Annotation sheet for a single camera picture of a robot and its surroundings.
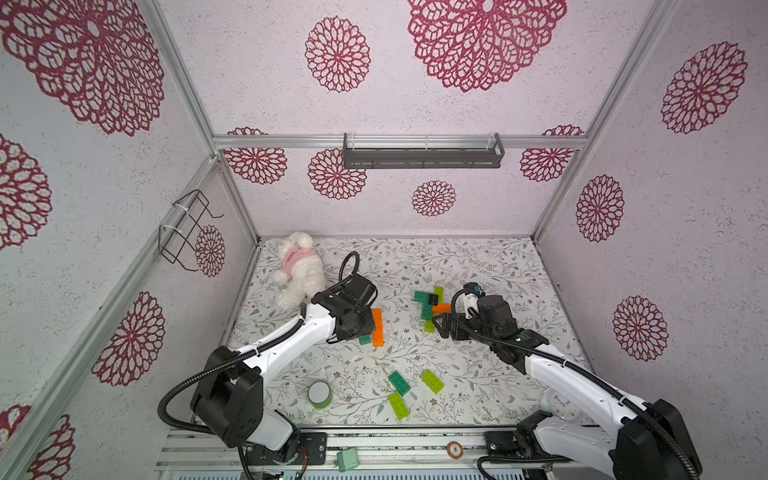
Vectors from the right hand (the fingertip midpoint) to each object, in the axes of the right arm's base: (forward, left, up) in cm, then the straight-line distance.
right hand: (443, 316), depth 83 cm
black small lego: (+11, +1, -8) cm, 14 cm away
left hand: (-3, +21, -3) cm, 22 cm away
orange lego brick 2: (+7, +19, -13) cm, 24 cm away
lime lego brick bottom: (-21, +12, -12) cm, 27 cm away
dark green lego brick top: (+7, +3, -10) cm, 13 cm away
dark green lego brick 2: (-14, +12, -12) cm, 22 cm away
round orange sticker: (-30, -2, -13) cm, 33 cm away
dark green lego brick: (+13, +4, -10) cm, 17 cm away
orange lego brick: (+12, -3, -16) cm, 20 cm away
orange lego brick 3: (-2, +18, -12) cm, 22 cm away
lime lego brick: (+15, -2, -10) cm, 18 cm away
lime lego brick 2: (-14, +3, -12) cm, 19 cm away
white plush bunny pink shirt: (+19, +45, -5) cm, 49 cm away
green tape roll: (-19, +33, -8) cm, 39 cm away
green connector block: (-33, +24, -10) cm, 42 cm away
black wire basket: (+9, +69, +22) cm, 73 cm away
